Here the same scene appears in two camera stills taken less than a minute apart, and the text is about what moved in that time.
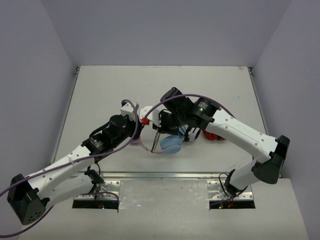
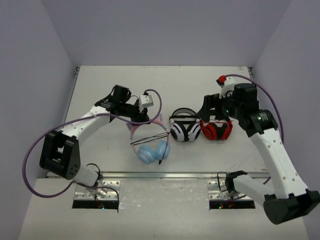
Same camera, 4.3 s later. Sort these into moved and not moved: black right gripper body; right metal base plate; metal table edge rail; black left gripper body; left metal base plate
Moved: black left gripper body; black right gripper body
Not moved: right metal base plate; left metal base plate; metal table edge rail
